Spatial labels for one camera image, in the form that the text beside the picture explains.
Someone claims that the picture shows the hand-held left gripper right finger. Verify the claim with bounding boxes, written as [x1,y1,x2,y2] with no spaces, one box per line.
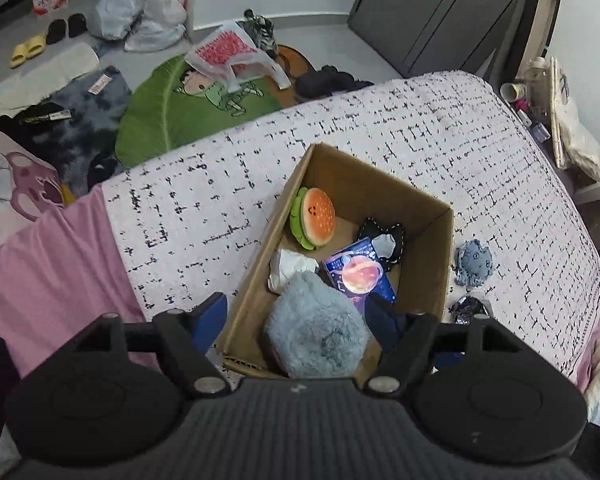
[365,294,536,396]

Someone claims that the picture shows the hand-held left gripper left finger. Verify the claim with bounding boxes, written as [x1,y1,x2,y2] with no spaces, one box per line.
[67,292,231,398]

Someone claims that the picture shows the blue tissue pack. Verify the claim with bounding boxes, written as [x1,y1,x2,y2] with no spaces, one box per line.
[322,238,397,306]

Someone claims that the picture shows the grey fluffy plush with pink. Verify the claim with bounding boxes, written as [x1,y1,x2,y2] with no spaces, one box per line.
[262,271,376,380]

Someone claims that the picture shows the burger plush toy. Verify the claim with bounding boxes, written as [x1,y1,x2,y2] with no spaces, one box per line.
[290,187,337,251]

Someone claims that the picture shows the brown cardboard box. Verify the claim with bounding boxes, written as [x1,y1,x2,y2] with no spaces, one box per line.
[215,142,455,380]

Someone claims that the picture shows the dark shiny packet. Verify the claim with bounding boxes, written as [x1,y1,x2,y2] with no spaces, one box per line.
[450,296,493,326]

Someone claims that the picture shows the blue octopus plush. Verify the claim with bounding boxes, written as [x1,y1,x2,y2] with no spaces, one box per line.
[452,239,496,288]

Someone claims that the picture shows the white black-patterned blanket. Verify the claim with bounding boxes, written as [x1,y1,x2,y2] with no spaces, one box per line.
[101,71,600,373]

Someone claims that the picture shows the green leaf rug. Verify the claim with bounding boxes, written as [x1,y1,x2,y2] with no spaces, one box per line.
[115,55,283,167]

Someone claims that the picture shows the pink bear tote bag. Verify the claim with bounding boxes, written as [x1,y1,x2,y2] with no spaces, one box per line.
[0,130,76,251]

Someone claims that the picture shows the blue grey shaggy rug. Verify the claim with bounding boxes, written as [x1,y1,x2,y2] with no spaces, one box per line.
[10,66,133,196]

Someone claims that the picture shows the brown round mat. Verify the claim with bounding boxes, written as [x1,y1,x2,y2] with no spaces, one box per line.
[275,45,321,106]

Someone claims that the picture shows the paper cup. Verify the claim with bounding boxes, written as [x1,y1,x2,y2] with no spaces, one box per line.
[500,81,530,103]

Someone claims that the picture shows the red white plastic bag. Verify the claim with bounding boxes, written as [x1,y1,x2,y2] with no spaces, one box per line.
[184,22,291,91]

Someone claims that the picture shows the cream tote bag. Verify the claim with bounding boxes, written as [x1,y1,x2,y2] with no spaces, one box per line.
[550,57,600,181]

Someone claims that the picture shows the black white sneakers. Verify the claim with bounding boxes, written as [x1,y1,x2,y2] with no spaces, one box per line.
[243,9,279,58]

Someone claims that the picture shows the white floor mat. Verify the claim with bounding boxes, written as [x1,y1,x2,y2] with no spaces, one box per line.
[0,42,100,121]

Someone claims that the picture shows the dark grey door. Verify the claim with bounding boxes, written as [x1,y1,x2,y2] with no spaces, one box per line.
[347,0,536,78]

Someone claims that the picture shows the pair of yellow slippers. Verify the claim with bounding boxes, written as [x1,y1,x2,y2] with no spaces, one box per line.
[9,34,48,68]

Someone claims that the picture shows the pair of black slippers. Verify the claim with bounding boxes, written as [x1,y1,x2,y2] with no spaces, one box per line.
[45,12,88,45]

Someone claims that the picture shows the grey-blue plastic bag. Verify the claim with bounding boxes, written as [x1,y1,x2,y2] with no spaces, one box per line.
[87,0,168,41]

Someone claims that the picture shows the black picture frame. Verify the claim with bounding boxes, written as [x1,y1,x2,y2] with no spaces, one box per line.
[500,0,561,81]

